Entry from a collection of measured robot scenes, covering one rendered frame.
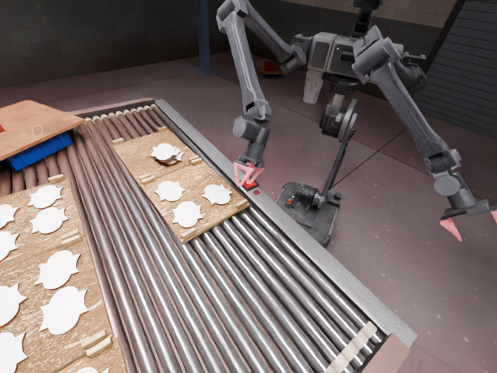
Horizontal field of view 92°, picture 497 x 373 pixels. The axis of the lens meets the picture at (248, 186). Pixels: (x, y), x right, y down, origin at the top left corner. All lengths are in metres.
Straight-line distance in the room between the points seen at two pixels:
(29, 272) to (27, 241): 0.15
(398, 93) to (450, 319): 1.86
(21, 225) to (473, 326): 2.70
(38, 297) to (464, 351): 2.33
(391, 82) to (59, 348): 1.19
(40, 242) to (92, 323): 0.42
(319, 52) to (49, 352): 1.50
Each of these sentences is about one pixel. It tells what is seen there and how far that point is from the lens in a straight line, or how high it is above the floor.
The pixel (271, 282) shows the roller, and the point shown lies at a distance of 0.92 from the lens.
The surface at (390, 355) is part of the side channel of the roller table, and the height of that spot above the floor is 0.95.
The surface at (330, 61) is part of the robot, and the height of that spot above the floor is 1.43.
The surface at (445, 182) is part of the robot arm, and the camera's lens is 0.87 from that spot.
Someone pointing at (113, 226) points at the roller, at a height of 0.92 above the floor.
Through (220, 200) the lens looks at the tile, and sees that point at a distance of 1.10.
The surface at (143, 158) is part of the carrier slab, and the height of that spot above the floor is 0.94.
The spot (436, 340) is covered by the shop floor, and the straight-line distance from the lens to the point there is 2.26.
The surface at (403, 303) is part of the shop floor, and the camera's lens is 2.26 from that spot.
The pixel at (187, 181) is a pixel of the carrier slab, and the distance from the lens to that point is 1.23.
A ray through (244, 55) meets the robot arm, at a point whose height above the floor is 1.53.
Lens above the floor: 1.74
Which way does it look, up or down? 42 degrees down
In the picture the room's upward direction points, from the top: 5 degrees clockwise
